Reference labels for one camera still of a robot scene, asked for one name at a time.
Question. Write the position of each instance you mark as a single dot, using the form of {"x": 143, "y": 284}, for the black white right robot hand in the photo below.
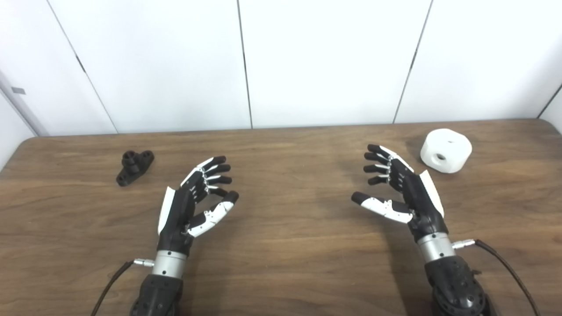
{"x": 421, "y": 206}

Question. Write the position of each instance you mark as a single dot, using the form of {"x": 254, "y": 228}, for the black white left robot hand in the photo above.
{"x": 175, "y": 219}

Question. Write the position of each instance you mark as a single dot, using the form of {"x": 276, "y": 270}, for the round white plastic piece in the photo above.
{"x": 450, "y": 151}

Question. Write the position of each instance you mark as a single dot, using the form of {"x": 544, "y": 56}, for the black plastic holder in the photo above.
{"x": 131, "y": 169}

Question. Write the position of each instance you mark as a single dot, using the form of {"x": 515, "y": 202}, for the small grey wall tag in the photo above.
{"x": 18, "y": 90}

